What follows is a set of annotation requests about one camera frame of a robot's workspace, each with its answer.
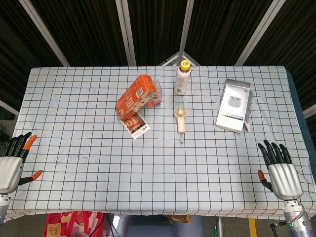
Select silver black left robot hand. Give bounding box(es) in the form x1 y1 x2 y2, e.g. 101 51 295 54
0 132 43 195

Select white partition frame post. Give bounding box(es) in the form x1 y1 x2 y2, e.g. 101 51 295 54
19 0 71 67
234 0 289 67
115 0 137 66
178 0 196 59

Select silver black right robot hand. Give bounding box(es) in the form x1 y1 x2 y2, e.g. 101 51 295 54
257 139 304 201

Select clear plastic capsule box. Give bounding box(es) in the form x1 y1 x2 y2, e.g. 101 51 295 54
143 79 163 109

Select orange cardboard snack box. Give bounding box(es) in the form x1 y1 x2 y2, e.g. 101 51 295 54
115 74 158 121

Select red patterned bag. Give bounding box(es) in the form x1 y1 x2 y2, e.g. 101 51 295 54
44 211 106 237

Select brown cardboard piece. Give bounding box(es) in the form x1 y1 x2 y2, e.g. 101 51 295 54
165 214 192 223

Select printed postcard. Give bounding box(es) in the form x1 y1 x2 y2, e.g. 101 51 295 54
120 113 151 140

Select blue checked tablecloth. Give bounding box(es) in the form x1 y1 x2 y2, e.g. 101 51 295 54
4 65 316 224

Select grey metal table leg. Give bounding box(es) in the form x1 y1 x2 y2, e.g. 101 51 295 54
214 217 224 237

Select white partition frame rail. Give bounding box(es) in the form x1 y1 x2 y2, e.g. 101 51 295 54
0 99 20 117
303 103 316 119

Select cream handheld fan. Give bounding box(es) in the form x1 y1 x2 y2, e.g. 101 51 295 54
174 105 190 144

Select grey earbuds packaging box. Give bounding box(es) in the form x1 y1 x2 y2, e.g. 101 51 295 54
215 79 253 134

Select white partition foot frame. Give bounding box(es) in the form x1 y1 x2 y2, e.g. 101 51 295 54
157 51 201 67

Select white bottle yellow cap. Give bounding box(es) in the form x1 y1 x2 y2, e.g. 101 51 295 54
174 60 193 95

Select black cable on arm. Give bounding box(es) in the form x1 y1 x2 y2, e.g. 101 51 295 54
270 202 305 229

